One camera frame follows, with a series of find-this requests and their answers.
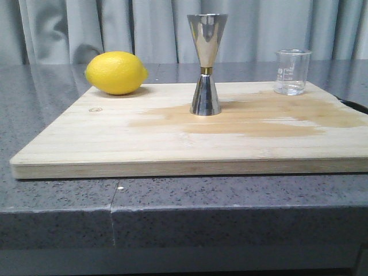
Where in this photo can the steel double jigger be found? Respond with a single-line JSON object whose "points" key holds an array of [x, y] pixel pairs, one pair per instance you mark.
{"points": [[207, 31]]}

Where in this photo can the small glass beaker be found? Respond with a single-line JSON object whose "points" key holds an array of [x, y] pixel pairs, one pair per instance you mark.
{"points": [[292, 71]]}

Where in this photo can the wooden cutting board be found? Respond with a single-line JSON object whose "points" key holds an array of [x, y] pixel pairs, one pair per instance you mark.
{"points": [[151, 132]]}

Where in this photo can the yellow lemon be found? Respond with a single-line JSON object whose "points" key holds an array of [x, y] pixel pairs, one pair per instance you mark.
{"points": [[116, 72]]}

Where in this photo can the grey curtain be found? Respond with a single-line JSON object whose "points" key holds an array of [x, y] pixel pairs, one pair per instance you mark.
{"points": [[73, 32]]}

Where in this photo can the black cutting board handle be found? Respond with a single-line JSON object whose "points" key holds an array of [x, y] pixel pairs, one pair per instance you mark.
{"points": [[354, 105]]}

